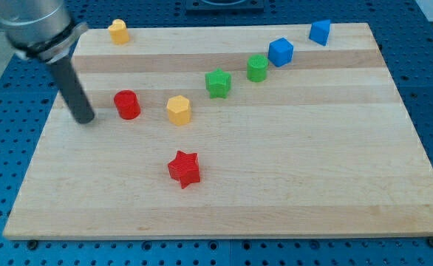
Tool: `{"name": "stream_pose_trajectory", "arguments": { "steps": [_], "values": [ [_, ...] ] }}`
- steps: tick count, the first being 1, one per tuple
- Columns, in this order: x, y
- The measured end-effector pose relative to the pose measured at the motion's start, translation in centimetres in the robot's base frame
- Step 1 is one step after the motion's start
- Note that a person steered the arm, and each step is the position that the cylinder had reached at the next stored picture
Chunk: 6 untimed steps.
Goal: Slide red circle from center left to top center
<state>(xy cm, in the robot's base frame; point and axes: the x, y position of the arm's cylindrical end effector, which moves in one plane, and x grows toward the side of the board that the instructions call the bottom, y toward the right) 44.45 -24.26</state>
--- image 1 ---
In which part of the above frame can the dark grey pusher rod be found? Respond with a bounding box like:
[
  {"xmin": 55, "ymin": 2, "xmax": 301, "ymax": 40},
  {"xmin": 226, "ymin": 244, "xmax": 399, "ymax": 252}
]
[{"xmin": 49, "ymin": 55, "xmax": 95, "ymax": 124}]

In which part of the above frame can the red cylinder block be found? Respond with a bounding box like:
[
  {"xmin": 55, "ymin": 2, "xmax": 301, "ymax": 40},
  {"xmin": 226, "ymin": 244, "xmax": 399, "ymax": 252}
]
[{"xmin": 114, "ymin": 90, "xmax": 141, "ymax": 120}]

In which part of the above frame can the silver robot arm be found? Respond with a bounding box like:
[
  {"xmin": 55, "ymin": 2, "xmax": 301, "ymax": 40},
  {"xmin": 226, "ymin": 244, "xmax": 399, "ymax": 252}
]
[{"xmin": 0, "ymin": 0, "xmax": 95, "ymax": 124}]

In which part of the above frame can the yellow heart block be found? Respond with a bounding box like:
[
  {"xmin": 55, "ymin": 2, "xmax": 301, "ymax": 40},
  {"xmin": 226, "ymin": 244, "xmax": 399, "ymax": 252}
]
[{"xmin": 108, "ymin": 18, "xmax": 130, "ymax": 45}]

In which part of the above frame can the yellow hexagon block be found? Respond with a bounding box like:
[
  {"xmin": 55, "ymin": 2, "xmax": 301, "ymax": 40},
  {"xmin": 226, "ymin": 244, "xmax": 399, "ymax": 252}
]
[{"xmin": 166, "ymin": 95, "xmax": 191, "ymax": 126}]

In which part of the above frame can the red star block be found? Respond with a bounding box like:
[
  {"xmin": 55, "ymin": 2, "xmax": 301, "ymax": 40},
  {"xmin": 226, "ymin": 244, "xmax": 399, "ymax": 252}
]
[{"xmin": 168, "ymin": 151, "xmax": 201, "ymax": 189}]

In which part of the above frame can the green star block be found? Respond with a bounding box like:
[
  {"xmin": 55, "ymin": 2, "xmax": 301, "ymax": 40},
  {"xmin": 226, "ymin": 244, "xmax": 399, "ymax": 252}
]
[{"xmin": 205, "ymin": 68, "xmax": 231, "ymax": 98}]

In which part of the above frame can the green cylinder block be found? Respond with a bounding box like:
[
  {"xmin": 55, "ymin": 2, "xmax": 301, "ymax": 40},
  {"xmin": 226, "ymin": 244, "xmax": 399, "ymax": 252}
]
[{"xmin": 247, "ymin": 55, "xmax": 268, "ymax": 82}]

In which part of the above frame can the wooden board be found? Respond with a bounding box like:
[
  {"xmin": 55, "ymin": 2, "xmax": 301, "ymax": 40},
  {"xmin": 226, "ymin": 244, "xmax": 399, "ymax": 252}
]
[{"xmin": 4, "ymin": 23, "xmax": 433, "ymax": 240}]

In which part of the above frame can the blue cube block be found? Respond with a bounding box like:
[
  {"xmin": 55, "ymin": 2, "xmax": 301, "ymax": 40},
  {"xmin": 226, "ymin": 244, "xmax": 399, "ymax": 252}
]
[{"xmin": 267, "ymin": 38, "xmax": 293, "ymax": 67}]

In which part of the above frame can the blue triangle block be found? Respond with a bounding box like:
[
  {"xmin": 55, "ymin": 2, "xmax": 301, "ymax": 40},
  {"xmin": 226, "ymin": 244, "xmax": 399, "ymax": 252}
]
[{"xmin": 309, "ymin": 19, "xmax": 331, "ymax": 46}]

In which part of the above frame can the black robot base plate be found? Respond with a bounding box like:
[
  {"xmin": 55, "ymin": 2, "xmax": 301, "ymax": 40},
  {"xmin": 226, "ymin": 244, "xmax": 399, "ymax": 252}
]
[{"xmin": 184, "ymin": 0, "xmax": 265, "ymax": 13}]

